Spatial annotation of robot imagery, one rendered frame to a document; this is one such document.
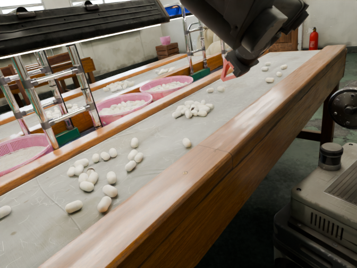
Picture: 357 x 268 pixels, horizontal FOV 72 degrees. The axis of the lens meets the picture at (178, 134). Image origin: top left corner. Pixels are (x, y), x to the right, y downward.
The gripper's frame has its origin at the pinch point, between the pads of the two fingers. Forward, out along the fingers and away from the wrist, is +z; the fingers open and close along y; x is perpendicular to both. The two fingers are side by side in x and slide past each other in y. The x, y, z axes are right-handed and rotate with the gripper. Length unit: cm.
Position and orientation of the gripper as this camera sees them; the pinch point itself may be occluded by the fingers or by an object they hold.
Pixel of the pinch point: (223, 78)
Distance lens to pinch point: 76.7
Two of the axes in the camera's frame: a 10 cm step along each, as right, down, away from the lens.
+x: 6.1, 7.9, -0.9
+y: -6.6, 4.3, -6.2
